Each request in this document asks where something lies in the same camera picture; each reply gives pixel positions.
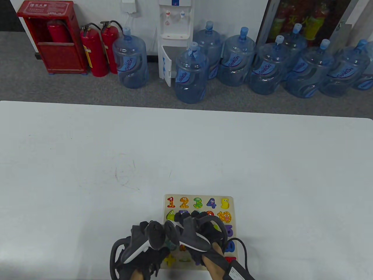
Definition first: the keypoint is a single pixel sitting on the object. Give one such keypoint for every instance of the person's left hand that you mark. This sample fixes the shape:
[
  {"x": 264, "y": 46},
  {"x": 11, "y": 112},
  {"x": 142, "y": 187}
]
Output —
[{"x": 153, "y": 259}]

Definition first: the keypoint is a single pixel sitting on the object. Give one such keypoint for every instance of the person's right hand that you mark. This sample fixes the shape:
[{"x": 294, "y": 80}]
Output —
[{"x": 189, "y": 217}]

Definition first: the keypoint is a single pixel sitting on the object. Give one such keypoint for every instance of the yellow cross math block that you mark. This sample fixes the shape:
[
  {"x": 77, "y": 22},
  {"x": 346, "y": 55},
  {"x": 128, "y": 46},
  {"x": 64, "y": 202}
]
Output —
[{"x": 170, "y": 259}]

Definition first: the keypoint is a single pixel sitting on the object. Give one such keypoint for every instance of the wooden math block puzzle board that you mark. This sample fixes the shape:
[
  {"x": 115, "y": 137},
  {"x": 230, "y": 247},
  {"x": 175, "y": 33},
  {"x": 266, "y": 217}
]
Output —
[{"x": 176, "y": 204}]

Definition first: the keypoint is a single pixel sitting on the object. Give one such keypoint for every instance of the purple math block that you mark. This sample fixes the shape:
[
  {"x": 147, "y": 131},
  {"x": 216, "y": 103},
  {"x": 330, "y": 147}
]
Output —
[{"x": 230, "y": 232}]

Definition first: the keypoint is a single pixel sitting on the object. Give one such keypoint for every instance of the large blue math block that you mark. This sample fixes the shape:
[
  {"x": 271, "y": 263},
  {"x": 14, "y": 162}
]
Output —
[{"x": 230, "y": 248}]

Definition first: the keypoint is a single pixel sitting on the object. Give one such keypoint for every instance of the red math block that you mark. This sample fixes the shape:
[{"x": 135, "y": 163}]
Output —
[{"x": 230, "y": 258}]

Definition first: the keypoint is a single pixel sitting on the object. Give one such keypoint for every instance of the person's left forearm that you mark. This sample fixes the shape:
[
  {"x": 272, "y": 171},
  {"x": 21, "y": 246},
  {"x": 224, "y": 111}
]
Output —
[{"x": 135, "y": 274}]

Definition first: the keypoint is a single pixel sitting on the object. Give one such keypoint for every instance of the person's right forearm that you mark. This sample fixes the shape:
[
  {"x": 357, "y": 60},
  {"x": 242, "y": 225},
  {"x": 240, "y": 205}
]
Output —
[{"x": 215, "y": 262}]

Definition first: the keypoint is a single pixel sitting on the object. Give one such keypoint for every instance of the black wrist module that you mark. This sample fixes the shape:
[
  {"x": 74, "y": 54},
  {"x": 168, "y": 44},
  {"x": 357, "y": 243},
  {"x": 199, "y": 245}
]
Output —
[{"x": 239, "y": 272}]

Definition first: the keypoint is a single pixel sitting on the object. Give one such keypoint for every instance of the row of blue water jugs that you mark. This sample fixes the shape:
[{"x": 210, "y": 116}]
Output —
[{"x": 237, "y": 61}]

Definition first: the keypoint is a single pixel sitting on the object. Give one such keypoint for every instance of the red fire extinguisher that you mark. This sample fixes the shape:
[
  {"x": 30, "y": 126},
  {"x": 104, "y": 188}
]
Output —
[
  {"x": 58, "y": 32},
  {"x": 94, "y": 55},
  {"x": 108, "y": 43}
]

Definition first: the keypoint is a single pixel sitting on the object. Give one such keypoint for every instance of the white water dispenser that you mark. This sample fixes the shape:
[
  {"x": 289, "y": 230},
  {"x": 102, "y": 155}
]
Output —
[{"x": 174, "y": 17}]

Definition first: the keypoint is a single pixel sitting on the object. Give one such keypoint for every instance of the red fire extinguisher cabinet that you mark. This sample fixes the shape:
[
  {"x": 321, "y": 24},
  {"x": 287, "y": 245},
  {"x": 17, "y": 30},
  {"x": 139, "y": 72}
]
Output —
[{"x": 58, "y": 55}]

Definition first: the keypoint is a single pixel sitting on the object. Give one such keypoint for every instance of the white wall box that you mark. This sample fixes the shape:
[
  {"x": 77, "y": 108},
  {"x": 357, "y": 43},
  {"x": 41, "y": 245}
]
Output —
[{"x": 129, "y": 5}]

